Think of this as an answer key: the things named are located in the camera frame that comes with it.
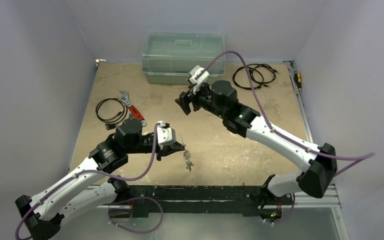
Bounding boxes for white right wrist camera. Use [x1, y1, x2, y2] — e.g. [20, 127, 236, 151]
[187, 65, 210, 95]

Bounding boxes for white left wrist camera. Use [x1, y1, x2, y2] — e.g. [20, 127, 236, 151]
[156, 121, 176, 149]

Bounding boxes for black coiled cable right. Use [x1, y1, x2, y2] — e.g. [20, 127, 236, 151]
[232, 63, 279, 91]

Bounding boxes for green plastic storage box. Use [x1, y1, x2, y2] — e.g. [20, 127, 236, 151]
[141, 32, 226, 85]

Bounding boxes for black coiled cable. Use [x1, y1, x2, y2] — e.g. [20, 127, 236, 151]
[232, 63, 279, 91]
[95, 98, 129, 131]

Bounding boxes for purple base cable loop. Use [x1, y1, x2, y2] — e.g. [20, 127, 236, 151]
[107, 193, 165, 234]

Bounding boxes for black coiled cable left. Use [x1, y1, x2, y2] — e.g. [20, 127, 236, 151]
[95, 98, 129, 131]

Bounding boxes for black metal base rail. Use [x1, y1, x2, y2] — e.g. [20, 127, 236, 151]
[114, 185, 293, 220]

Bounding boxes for yellow black screwdriver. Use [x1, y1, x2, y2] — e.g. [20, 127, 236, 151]
[294, 72, 302, 91]

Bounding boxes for red handled adjustable wrench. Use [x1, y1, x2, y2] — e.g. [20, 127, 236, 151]
[119, 90, 147, 127]

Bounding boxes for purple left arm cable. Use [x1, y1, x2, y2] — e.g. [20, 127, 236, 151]
[14, 122, 161, 240]

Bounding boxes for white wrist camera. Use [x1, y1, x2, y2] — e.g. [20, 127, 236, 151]
[187, 65, 210, 95]
[156, 121, 176, 149]

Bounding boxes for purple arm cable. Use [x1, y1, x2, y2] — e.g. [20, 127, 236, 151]
[14, 122, 161, 240]
[195, 50, 376, 176]

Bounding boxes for large metal keyring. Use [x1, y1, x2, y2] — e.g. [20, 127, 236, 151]
[180, 135, 194, 173]

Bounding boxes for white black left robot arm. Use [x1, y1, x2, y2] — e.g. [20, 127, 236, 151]
[14, 118, 185, 240]

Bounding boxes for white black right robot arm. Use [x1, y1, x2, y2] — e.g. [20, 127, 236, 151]
[175, 80, 338, 204]

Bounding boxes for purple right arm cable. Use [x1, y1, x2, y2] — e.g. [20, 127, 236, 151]
[195, 50, 376, 176]

